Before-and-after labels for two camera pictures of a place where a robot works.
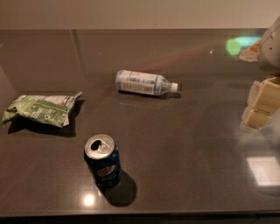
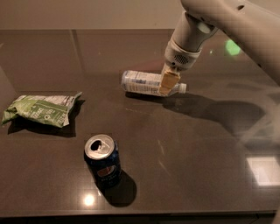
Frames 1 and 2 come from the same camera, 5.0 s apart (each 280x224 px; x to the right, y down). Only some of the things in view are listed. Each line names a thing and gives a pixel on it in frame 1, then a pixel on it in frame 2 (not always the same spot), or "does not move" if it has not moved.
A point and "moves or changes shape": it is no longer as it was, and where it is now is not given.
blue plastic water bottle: x=143 y=82 moves or changes shape
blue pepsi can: x=103 y=154 does not move
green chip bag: x=52 y=110 does not move
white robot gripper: x=271 y=48 -> x=178 y=58
